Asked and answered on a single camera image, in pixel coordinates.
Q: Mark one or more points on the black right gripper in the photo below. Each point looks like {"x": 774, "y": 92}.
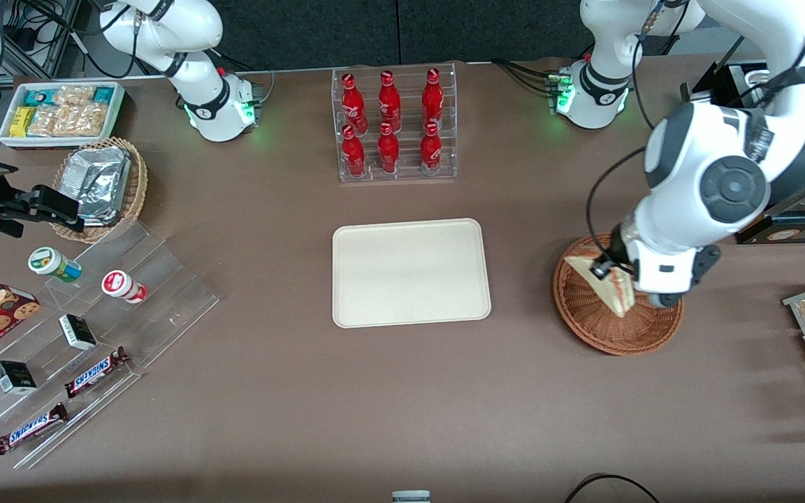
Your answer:
{"x": 10, "y": 209}

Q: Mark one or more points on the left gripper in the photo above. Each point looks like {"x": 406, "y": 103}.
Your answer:
{"x": 613, "y": 265}

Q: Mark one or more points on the triangle sandwich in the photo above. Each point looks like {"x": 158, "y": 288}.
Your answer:
{"x": 595, "y": 283}

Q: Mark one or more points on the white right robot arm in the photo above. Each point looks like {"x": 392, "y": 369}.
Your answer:
{"x": 196, "y": 77}

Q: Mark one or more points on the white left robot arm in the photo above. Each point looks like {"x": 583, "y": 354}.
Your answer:
{"x": 682, "y": 209}

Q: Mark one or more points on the round brown wicker basket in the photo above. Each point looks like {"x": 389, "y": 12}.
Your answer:
{"x": 598, "y": 330}

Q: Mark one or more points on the small light wicker basket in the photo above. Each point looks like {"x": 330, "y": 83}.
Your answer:
{"x": 133, "y": 192}

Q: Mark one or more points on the cream rectangular tray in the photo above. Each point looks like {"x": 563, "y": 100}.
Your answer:
{"x": 409, "y": 272}

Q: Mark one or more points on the silver foil packet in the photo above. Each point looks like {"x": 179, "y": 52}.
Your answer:
{"x": 98, "y": 181}

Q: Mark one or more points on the green lid cup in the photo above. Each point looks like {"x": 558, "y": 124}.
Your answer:
{"x": 49, "y": 263}

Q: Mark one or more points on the clear cracker bag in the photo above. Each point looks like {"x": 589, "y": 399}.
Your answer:
{"x": 74, "y": 95}
{"x": 70, "y": 121}

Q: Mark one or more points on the white snack bin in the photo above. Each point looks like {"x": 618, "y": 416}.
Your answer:
{"x": 8, "y": 136}

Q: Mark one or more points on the yellow snack packet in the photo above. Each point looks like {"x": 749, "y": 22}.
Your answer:
{"x": 22, "y": 121}

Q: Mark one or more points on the red lid cup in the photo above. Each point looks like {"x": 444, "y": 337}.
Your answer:
{"x": 121, "y": 285}

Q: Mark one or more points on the teal snack packet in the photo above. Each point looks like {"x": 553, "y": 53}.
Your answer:
{"x": 103, "y": 95}
{"x": 38, "y": 96}

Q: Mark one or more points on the small black box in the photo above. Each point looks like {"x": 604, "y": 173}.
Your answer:
{"x": 77, "y": 332}
{"x": 15, "y": 377}

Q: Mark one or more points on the clear acrylic stepped display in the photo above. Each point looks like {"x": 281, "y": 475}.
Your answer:
{"x": 165, "y": 300}

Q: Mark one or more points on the Snickers bar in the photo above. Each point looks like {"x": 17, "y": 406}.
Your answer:
{"x": 95, "y": 372}
{"x": 31, "y": 428}

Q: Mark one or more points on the red cola bottle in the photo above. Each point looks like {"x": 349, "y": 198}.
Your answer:
{"x": 353, "y": 151}
{"x": 431, "y": 148}
{"x": 389, "y": 99}
{"x": 432, "y": 96}
{"x": 388, "y": 148}
{"x": 353, "y": 101}

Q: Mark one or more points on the clear acrylic bottle rack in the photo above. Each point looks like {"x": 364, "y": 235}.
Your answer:
{"x": 406, "y": 171}

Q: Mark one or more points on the small grey device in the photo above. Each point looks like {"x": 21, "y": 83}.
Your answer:
{"x": 411, "y": 497}

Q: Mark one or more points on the aluminium frame post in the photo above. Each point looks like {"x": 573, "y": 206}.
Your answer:
{"x": 60, "y": 35}

